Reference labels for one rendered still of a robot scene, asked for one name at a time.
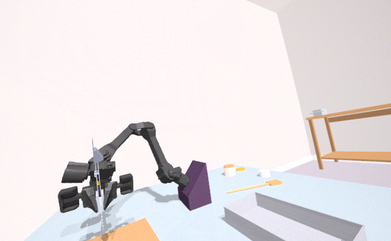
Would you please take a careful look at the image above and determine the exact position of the light orange flat board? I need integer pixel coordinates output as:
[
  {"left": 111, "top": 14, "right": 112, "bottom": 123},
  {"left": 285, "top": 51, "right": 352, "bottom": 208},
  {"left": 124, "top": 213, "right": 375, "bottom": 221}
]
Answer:
[{"left": 87, "top": 218, "right": 160, "bottom": 241}]

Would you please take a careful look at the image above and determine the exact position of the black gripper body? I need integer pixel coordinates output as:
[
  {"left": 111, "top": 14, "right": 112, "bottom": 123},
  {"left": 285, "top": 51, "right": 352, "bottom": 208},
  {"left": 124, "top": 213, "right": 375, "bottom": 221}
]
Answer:
[{"left": 58, "top": 173, "right": 133, "bottom": 213}]

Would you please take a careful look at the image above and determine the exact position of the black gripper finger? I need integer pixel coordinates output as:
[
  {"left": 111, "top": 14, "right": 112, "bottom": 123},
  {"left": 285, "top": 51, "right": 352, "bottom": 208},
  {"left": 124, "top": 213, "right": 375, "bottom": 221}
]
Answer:
[
  {"left": 103, "top": 181, "right": 117, "bottom": 210},
  {"left": 81, "top": 186, "right": 97, "bottom": 213}
]

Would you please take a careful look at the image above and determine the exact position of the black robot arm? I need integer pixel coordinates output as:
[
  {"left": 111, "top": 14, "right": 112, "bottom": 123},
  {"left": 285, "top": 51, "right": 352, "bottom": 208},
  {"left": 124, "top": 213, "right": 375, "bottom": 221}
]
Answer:
[{"left": 61, "top": 122, "right": 191, "bottom": 190}]

